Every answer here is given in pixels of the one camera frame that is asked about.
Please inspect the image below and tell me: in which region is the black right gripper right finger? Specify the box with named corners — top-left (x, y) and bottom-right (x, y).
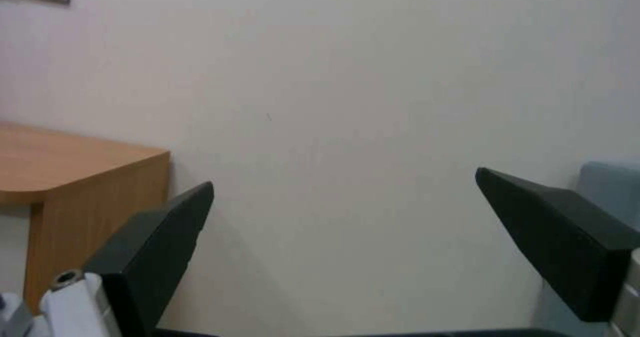
top-left (475, 167), bottom-right (640, 337)

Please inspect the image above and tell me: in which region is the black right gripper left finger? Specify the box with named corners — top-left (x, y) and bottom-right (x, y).
top-left (38, 181), bottom-right (216, 337)

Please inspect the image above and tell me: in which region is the pale blue upholstered chair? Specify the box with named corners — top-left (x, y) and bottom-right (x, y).
top-left (576, 160), bottom-right (640, 237)

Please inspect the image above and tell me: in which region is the wooden desk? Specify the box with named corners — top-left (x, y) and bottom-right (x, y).
top-left (0, 121), bottom-right (172, 316)

